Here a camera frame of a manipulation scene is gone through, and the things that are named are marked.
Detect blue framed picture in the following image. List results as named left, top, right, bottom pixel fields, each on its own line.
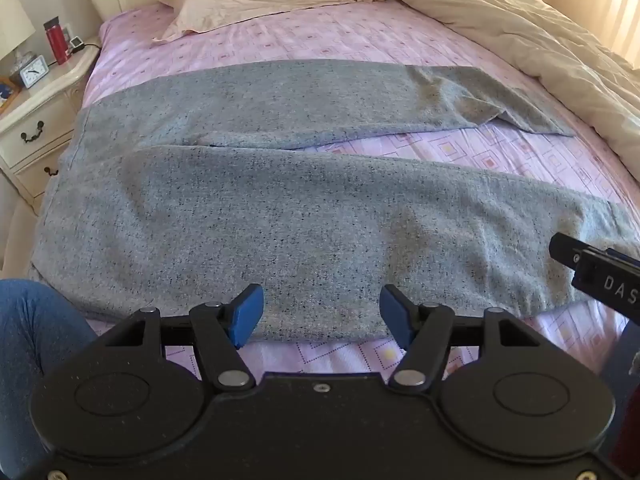
left=0, top=77, right=24, bottom=114

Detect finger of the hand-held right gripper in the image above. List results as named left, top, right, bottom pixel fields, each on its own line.
left=548, top=232, right=623, bottom=270

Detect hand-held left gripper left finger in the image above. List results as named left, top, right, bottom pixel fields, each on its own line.
left=102, top=283, right=265, bottom=394

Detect white table lamp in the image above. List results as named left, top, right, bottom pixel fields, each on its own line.
left=0, top=0, right=37, bottom=75

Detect grey speckled pants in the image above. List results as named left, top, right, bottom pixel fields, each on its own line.
left=27, top=59, right=640, bottom=343

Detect cream duvet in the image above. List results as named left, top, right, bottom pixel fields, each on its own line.
left=350, top=0, right=640, bottom=183

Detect pink patterned bed sheet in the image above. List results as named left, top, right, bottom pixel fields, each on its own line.
left=82, top=0, right=640, bottom=378

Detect small white alarm clock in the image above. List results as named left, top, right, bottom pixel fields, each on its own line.
left=20, top=55, right=50, bottom=87

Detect person's leg in jeans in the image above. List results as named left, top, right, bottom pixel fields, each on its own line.
left=0, top=280, right=99, bottom=480

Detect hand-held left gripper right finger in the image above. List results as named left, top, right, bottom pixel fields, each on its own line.
left=379, top=284, right=544, bottom=394

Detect dark cloth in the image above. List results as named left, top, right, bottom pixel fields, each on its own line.
left=597, top=320, right=640, bottom=467

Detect white nightstand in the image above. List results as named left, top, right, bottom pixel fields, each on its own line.
left=0, top=35, right=103, bottom=217

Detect red drink bottle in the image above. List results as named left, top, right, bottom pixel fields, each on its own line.
left=43, top=17, right=70, bottom=66

